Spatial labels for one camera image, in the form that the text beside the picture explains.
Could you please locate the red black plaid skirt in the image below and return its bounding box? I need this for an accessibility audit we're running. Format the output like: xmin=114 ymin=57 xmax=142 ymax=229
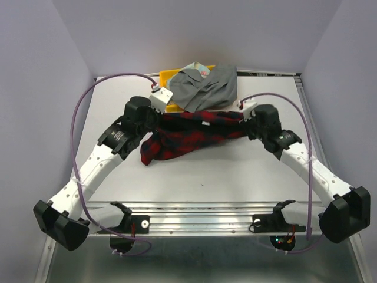
xmin=140 ymin=111 xmax=246 ymax=166

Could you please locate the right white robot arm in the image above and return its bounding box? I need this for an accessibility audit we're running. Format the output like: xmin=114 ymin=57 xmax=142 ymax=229
xmin=239 ymin=100 xmax=371 ymax=243

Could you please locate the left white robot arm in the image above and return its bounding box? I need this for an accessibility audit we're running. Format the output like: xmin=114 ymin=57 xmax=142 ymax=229
xmin=33 ymin=95 xmax=164 ymax=251

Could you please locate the yellow plastic bin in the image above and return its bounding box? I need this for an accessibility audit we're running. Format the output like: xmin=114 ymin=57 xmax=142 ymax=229
xmin=159 ymin=64 xmax=216 ymax=114

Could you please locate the grey skirt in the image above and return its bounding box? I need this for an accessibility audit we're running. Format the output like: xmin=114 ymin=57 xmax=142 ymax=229
xmin=168 ymin=63 xmax=237 ymax=113

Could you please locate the pastel patterned cloth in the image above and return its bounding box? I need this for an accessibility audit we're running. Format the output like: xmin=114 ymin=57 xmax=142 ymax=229
xmin=181 ymin=62 xmax=214 ymax=78

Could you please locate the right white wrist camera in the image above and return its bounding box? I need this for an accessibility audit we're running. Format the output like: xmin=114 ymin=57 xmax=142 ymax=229
xmin=237 ymin=98 xmax=258 ymax=121

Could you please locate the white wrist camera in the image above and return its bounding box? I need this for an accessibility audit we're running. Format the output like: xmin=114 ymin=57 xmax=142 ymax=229
xmin=149 ymin=84 xmax=173 ymax=114
xmin=237 ymin=98 xmax=258 ymax=121

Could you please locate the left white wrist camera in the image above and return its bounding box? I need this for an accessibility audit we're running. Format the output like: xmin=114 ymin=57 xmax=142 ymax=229
xmin=149 ymin=84 xmax=173 ymax=114

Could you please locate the aluminium frame rail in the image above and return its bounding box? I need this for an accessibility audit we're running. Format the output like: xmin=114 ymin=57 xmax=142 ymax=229
xmin=48 ymin=74 xmax=371 ymax=282

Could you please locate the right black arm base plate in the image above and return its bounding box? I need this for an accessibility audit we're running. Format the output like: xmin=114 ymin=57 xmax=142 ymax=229
xmin=249 ymin=200 xmax=306 ymax=233

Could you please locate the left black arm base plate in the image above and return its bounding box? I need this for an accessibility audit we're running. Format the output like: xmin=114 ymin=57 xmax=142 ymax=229
xmin=100 ymin=202 xmax=150 ymax=236

